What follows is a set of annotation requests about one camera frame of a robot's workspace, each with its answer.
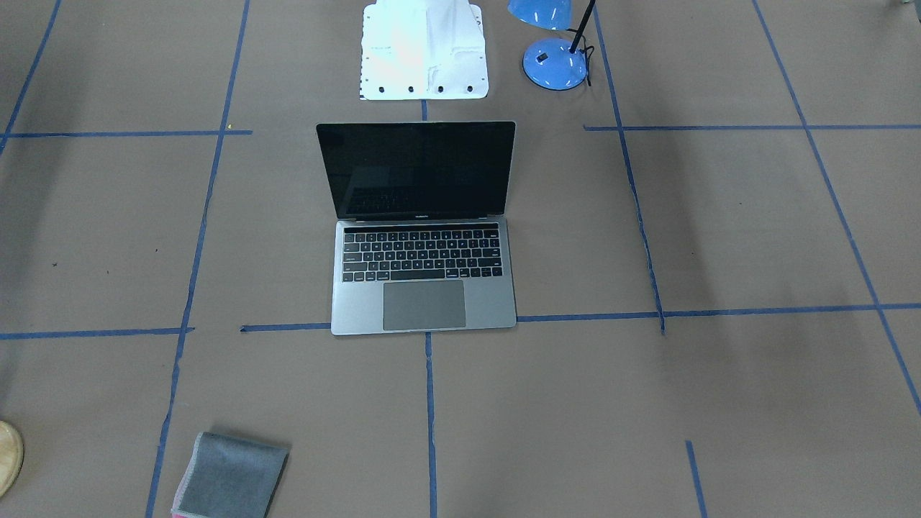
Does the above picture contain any silver grey laptop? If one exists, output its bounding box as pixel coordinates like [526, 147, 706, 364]
[315, 121, 517, 337]

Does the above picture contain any blue desk lamp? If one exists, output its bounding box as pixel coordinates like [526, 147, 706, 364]
[507, 1, 596, 91]

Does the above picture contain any folded grey cloth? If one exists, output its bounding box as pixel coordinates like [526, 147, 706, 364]
[171, 432, 289, 517]

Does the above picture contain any wooden mug tree stand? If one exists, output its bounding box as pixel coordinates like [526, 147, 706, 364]
[1, 420, 25, 497]

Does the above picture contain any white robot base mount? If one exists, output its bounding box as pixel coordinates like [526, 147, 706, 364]
[359, 1, 489, 101]

